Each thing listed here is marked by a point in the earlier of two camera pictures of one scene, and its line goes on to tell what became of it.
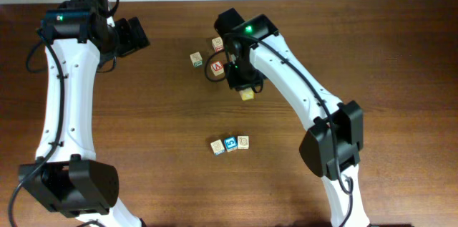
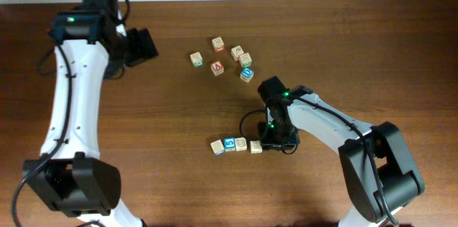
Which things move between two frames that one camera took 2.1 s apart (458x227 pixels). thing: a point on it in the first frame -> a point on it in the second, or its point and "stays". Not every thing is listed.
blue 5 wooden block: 230,144 stays
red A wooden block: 217,68 stays
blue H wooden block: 217,147 stays
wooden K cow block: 247,94 -> 255,147
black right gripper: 237,84 -> 268,142
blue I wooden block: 242,142 stays
